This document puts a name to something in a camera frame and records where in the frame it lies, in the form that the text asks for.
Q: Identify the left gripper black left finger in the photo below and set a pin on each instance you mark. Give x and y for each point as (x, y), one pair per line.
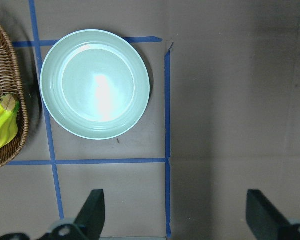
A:
(89, 223)

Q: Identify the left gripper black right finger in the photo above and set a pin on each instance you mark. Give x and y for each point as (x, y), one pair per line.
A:
(265, 221)

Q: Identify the light green plate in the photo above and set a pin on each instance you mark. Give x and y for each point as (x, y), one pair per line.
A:
(95, 84)

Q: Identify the yellow banana bunch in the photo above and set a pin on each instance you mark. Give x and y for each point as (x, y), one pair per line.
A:
(9, 107)

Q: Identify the brown wicker basket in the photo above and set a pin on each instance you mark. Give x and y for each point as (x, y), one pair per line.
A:
(10, 83)

